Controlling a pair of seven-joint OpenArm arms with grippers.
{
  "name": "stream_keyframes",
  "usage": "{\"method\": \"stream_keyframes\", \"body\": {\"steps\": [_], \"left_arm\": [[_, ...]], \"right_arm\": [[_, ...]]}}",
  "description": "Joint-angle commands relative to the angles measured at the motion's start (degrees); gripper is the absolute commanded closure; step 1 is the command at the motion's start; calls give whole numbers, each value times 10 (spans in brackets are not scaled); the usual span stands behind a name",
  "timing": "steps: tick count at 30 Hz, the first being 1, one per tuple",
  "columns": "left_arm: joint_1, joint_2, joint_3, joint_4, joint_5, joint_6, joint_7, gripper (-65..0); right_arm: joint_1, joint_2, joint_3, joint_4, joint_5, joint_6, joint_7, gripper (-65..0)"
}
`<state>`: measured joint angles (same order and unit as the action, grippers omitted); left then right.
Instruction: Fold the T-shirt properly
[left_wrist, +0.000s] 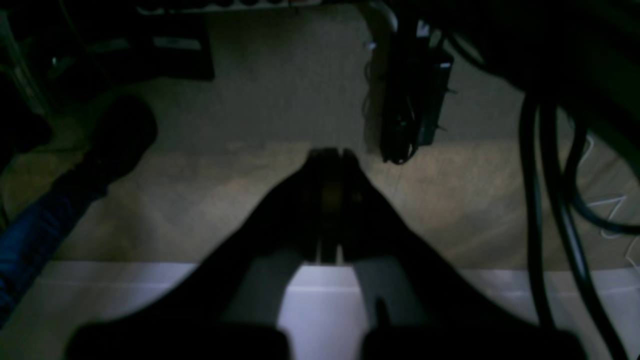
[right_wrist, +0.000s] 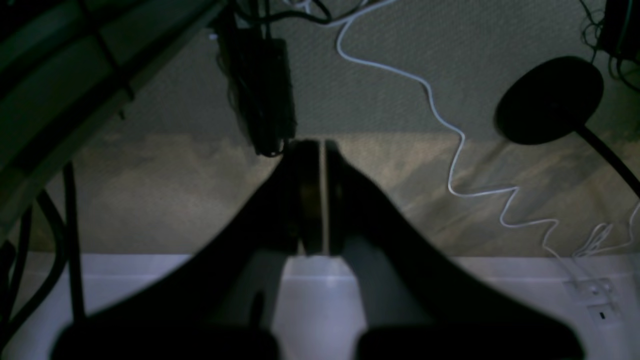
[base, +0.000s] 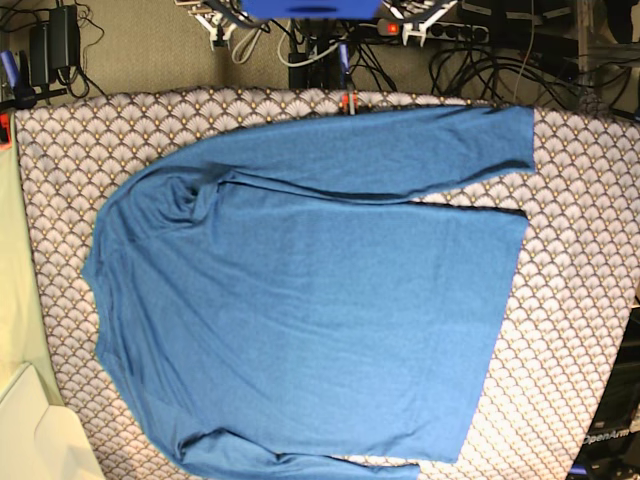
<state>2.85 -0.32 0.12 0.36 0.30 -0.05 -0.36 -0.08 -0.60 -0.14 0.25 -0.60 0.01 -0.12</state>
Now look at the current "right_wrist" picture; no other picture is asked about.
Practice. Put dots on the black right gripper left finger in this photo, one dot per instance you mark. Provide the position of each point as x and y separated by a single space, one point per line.
219 304

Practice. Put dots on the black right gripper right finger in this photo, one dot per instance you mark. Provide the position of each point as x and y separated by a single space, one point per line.
418 304

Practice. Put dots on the white power strip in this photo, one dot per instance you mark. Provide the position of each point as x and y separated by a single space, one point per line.
599 297

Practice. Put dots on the black power adapter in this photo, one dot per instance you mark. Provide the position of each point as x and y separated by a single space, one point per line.
258 73

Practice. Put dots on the black round stand base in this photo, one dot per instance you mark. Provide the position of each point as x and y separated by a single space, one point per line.
553 100

